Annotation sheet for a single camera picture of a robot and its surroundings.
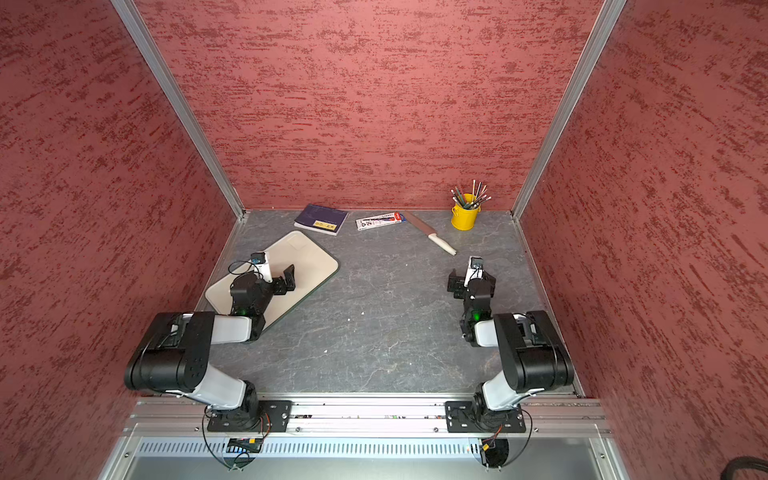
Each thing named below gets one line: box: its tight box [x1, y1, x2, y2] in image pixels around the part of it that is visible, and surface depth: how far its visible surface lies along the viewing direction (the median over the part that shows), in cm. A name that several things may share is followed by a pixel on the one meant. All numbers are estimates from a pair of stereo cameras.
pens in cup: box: [450, 179, 492, 209], surface depth 111 cm
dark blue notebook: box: [294, 204, 349, 236], surface depth 120 cm
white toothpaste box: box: [355, 212, 407, 231], surface depth 120 cm
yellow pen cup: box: [451, 193, 481, 231], surface depth 119 cm
